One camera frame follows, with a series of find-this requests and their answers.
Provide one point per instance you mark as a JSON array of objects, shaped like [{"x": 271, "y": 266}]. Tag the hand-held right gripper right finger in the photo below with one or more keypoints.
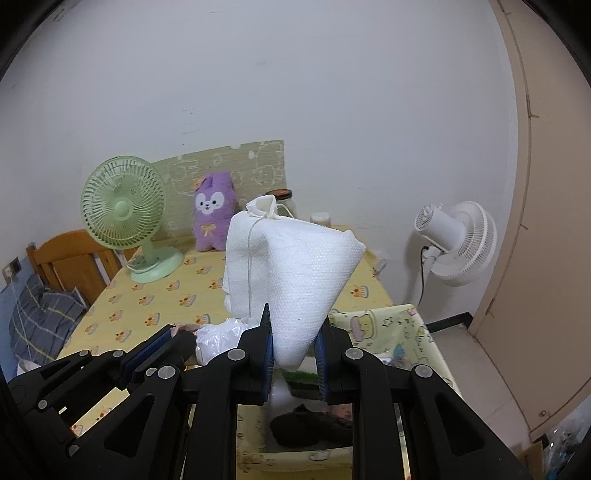
[{"x": 322, "y": 369}]

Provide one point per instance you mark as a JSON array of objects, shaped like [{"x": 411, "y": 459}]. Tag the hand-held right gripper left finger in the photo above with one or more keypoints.
[{"x": 265, "y": 369}]

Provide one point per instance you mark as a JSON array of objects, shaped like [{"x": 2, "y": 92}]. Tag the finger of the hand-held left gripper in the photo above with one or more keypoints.
[
  {"x": 147, "y": 347},
  {"x": 187, "y": 348}
]

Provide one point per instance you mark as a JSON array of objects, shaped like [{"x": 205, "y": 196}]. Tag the pink packet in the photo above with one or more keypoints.
[{"x": 184, "y": 328}]

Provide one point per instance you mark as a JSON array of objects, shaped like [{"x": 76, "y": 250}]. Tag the white plastic bag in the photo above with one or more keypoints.
[{"x": 217, "y": 339}]

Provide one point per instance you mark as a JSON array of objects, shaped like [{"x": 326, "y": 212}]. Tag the yellow printed tablecloth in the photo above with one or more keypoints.
[{"x": 152, "y": 304}]

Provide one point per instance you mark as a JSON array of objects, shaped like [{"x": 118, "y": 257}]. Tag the white cloth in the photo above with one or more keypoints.
[{"x": 27, "y": 367}]

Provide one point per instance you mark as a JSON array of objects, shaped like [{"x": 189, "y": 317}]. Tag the black cloth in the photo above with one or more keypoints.
[{"x": 300, "y": 427}]

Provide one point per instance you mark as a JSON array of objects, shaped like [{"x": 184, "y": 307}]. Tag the yellow cartoon printed storage box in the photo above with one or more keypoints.
[{"x": 392, "y": 327}]

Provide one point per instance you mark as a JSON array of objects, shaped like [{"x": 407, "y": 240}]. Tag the grey plaid pillow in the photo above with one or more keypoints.
[{"x": 41, "y": 318}]

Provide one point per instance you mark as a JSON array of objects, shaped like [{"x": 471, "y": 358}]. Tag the purple plush toy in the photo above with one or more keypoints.
[{"x": 212, "y": 230}]

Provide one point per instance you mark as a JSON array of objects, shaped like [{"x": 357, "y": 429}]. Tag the wooden bed headboard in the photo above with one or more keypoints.
[{"x": 60, "y": 254}]

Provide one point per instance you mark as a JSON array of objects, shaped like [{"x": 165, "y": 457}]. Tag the green desk fan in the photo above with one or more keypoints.
[{"x": 122, "y": 207}]

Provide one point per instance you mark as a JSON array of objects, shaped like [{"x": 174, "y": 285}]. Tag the cotton swab container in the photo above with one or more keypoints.
[{"x": 320, "y": 218}]

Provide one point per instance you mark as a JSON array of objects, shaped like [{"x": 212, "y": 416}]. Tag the glass jar with dark lid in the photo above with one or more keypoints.
[{"x": 282, "y": 194}]

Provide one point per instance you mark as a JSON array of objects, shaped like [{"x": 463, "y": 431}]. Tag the white standing fan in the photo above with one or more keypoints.
[{"x": 461, "y": 249}]

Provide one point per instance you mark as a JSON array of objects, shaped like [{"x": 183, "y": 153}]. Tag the beige cartoon printed board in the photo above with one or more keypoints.
[{"x": 258, "y": 161}]

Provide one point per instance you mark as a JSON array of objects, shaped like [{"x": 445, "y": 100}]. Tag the cardboard box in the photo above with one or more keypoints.
[{"x": 533, "y": 457}]

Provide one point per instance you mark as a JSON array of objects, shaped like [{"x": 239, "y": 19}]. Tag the beige door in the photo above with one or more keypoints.
[{"x": 545, "y": 230}]

